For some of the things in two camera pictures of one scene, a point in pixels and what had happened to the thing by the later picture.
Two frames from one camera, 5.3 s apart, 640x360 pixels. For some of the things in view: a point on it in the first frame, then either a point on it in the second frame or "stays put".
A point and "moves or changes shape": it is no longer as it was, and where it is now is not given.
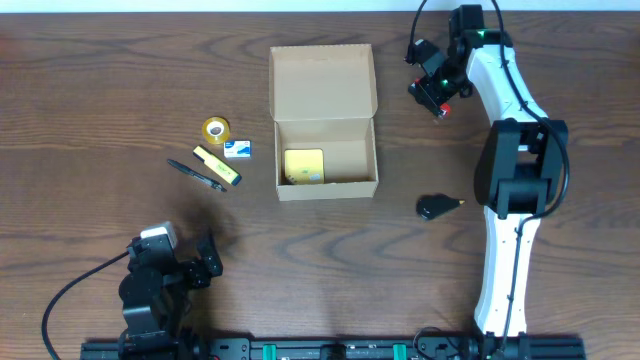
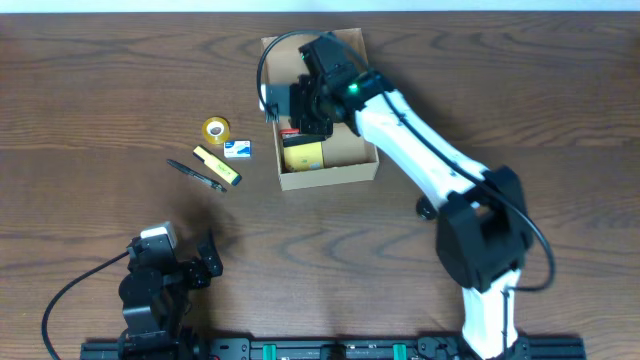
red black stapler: x=420 y=93 -> x=293 y=136
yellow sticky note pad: x=304 y=166 moves or changes shape
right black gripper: x=428 y=93 -> x=307 y=107
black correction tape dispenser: x=431 y=205 stays put
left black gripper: x=198 y=270 stays put
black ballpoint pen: x=209 y=181 stays put
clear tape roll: x=216 y=130 stays put
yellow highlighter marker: x=216 y=164 stays put
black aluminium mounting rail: x=337 y=349 stays put
